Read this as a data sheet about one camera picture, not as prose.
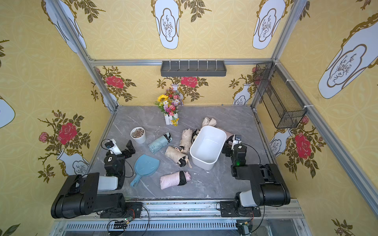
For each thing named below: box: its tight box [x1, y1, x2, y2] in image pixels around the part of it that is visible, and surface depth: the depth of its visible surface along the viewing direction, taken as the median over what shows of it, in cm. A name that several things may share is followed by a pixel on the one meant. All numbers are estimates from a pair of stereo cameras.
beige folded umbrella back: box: [202, 117, 218, 128], surface depth 103 cm
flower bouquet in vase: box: [155, 84, 184, 127], surface depth 104 cm
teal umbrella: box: [148, 131, 173, 154], surface depth 97 cm
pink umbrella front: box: [159, 170, 192, 190], surface depth 81 cm
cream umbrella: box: [179, 128, 193, 154], surface depth 99 cm
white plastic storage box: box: [189, 125, 227, 171], surface depth 92 cm
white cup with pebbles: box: [130, 126, 146, 145], surface depth 97 cm
